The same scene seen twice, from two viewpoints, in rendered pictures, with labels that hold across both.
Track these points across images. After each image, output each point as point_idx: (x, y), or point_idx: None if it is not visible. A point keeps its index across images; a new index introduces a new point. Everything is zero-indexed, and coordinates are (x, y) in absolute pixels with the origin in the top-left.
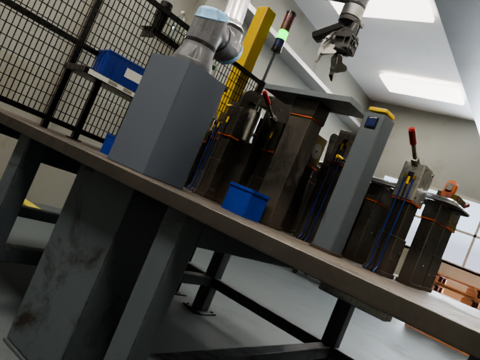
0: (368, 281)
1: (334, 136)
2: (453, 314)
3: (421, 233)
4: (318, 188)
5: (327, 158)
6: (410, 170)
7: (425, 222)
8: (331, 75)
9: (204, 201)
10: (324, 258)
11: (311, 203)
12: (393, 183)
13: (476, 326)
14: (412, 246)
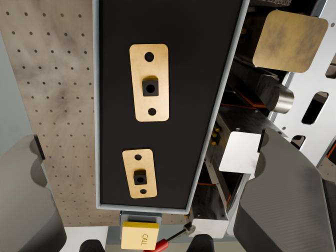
0: (48, 179)
1: (275, 101)
2: (93, 200)
3: (224, 187)
4: (242, 74)
5: (261, 85)
6: (189, 216)
7: (228, 195)
8: (259, 142)
9: (75, 13)
10: (64, 153)
11: (233, 67)
12: (239, 183)
13: (83, 208)
14: (221, 175)
